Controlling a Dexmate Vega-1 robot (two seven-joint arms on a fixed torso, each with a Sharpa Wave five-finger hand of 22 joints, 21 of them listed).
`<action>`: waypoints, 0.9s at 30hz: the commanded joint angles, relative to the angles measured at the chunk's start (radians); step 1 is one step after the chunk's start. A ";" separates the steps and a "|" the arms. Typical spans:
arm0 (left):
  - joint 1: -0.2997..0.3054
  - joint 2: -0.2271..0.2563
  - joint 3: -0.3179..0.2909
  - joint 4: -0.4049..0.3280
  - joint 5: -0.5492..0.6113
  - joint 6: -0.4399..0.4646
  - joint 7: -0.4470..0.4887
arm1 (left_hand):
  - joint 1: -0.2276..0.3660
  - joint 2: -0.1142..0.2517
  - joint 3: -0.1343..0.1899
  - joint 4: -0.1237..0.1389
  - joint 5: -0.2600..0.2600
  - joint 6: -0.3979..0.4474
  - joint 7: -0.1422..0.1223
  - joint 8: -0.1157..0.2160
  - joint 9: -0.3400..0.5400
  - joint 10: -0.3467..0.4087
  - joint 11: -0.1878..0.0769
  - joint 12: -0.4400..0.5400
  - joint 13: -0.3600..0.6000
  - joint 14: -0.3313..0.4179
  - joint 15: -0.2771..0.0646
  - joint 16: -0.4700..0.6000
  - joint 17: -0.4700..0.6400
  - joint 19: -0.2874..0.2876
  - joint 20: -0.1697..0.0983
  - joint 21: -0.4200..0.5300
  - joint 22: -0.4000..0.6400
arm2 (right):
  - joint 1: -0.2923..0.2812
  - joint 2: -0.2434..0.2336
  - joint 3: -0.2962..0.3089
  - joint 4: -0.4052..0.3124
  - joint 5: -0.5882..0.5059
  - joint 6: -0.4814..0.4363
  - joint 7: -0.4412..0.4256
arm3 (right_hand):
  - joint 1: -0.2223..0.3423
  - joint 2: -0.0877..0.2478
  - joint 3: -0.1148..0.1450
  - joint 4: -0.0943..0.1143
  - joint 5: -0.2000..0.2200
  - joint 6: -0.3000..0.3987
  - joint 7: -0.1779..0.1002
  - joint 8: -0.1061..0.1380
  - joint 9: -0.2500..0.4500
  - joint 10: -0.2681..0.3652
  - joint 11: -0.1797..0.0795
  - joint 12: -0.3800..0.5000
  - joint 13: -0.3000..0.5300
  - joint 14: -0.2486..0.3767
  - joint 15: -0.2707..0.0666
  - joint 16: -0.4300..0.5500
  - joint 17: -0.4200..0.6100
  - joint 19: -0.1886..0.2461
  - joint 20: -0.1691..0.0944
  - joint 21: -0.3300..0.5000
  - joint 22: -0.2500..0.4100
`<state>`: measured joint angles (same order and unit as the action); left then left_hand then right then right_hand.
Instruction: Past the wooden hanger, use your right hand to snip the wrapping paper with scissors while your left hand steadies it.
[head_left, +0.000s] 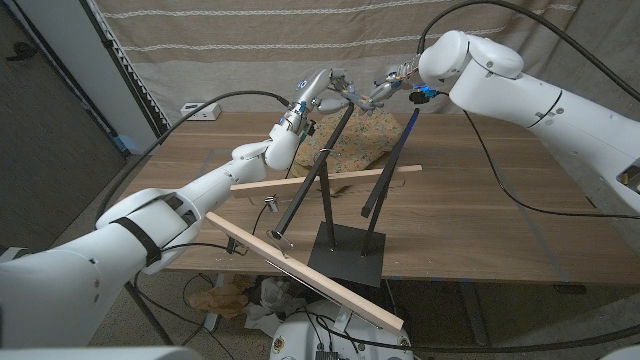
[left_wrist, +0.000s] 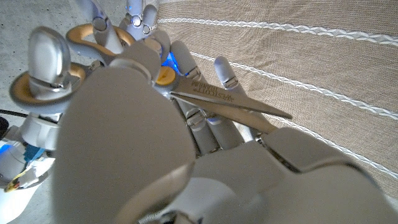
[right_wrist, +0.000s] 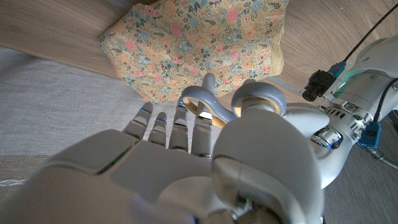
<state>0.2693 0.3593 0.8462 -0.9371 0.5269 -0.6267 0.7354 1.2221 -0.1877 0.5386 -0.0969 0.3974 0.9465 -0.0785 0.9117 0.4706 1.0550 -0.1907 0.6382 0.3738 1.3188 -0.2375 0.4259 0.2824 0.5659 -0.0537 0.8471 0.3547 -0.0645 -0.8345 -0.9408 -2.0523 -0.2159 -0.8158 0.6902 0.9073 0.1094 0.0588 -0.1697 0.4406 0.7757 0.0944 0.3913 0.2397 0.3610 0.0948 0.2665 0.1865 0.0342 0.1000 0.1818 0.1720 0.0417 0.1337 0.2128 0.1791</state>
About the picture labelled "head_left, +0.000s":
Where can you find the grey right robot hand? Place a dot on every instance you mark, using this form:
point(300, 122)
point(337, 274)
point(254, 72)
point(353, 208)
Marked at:
point(387, 87)

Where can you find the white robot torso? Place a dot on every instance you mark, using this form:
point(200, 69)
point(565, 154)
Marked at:
point(100, 354)

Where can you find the floral fabric piece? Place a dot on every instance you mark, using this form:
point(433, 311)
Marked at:
point(360, 135)

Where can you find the crumpled brown paper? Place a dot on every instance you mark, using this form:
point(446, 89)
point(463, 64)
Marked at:
point(220, 300)

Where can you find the crumpled white paper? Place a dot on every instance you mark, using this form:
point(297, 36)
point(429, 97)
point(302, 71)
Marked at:
point(272, 300)

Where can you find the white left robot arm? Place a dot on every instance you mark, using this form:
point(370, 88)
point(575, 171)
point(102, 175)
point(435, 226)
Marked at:
point(150, 225)

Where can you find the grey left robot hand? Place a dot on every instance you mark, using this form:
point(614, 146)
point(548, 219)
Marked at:
point(312, 90)

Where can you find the lower wooden slat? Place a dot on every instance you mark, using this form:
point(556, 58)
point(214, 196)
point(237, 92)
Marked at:
point(310, 275)

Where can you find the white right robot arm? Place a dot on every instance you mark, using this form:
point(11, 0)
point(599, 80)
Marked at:
point(525, 95)

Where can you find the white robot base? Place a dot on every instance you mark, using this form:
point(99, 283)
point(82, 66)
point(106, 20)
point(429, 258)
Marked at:
point(300, 335)

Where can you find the white power strip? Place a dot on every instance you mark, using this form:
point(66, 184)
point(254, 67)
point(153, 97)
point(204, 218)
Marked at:
point(197, 112)

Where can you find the grey table leg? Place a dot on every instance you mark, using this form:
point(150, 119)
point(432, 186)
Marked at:
point(475, 315)

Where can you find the small metal clip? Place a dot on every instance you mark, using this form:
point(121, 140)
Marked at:
point(271, 203)

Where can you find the wooden slat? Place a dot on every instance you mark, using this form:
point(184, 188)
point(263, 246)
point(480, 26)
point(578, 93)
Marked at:
point(310, 275)
point(280, 186)

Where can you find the white table leg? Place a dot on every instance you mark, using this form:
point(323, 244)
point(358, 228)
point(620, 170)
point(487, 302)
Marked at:
point(212, 322)

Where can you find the upper wooden slat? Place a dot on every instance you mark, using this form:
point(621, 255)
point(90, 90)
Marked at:
point(280, 186)

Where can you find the beige striped curtain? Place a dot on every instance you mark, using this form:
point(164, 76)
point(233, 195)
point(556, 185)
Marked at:
point(250, 50)

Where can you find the black metal hanger rack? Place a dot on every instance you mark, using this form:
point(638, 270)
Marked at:
point(350, 250)

